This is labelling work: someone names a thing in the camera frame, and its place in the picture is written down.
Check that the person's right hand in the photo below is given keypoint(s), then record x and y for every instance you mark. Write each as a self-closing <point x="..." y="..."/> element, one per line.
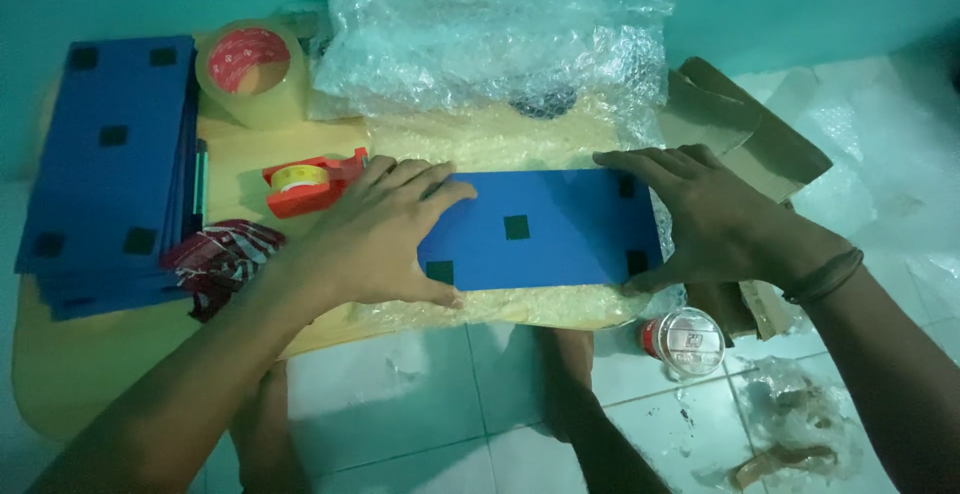
<point x="712" y="216"/>

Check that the person's left hand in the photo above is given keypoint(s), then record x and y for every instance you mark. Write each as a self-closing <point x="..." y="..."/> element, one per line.
<point x="367" y="246"/>

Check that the blue board with black squares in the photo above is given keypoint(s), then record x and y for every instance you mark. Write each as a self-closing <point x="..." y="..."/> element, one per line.
<point x="547" y="228"/>

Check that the brown cardboard pieces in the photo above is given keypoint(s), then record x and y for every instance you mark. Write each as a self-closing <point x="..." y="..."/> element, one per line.
<point x="742" y="179"/>

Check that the red tape dispenser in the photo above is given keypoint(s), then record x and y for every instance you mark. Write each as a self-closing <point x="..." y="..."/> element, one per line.
<point x="315" y="182"/>

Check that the brown wrist band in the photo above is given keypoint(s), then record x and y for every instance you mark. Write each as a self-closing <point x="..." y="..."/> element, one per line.
<point x="823" y="276"/>

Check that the clear plastic cup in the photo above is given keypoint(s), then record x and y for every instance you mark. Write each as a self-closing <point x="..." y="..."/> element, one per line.
<point x="681" y="339"/>

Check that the red white plastic bag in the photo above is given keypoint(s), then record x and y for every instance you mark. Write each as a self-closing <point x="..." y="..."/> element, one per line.
<point x="219" y="257"/>

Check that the clear plastic sheet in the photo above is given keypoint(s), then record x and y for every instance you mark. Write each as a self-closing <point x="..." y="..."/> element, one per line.
<point x="877" y="179"/>

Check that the bubble wrap sheet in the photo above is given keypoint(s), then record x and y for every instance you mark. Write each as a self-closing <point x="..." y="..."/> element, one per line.
<point x="495" y="104"/>

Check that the large clear packing tape roll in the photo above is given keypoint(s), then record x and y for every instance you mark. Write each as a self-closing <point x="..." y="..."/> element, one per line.
<point x="252" y="72"/>

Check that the crumpled clear plastic scraps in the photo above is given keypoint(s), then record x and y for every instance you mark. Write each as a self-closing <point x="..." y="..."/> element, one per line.
<point x="787" y="426"/>

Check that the stack of blue boards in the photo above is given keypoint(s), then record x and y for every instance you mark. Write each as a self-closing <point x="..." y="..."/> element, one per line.
<point x="112" y="171"/>

